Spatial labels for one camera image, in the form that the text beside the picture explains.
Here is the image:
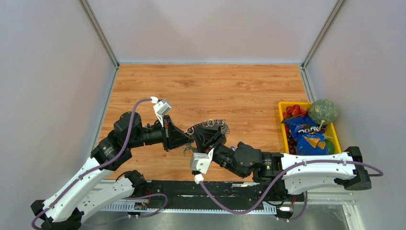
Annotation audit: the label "green melon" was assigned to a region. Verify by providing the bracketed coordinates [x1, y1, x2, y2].
[308, 99, 338, 125]

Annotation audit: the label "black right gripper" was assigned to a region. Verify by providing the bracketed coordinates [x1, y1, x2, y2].
[194, 126, 247, 179]

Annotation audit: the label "green lime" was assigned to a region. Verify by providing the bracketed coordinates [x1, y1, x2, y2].
[325, 139, 336, 155]

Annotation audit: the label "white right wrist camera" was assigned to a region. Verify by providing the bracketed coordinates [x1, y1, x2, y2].
[190, 149, 214, 184]

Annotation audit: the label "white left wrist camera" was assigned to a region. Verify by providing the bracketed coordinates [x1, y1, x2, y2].
[150, 96, 172, 126]

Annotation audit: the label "red strawberries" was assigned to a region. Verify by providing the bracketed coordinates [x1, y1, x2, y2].
[282, 104, 308, 119]

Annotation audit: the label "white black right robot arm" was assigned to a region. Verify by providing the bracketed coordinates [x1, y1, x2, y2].
[186, 124, 372, 200]

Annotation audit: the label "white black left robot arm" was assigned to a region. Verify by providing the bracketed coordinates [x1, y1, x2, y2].
[31, 112, 192, 230]

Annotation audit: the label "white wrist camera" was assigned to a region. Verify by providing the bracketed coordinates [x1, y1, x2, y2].
[190, 149, 214, 184]
[150, 96, 172, 126]

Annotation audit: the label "yellow plastic bin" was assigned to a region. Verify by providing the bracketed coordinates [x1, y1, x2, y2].
[278, 101, 342, 153]

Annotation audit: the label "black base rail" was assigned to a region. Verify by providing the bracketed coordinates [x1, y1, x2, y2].
[130, 179, 305, 211]

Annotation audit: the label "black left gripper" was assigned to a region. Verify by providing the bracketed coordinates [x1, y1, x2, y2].
[127, 115, 194, 151]

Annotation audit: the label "blue chips bag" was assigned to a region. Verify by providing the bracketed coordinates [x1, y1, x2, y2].
[282, 116, 328, 156]

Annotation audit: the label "dark grapes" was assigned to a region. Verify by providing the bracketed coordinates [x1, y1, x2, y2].
[284, 125, 297, 155]

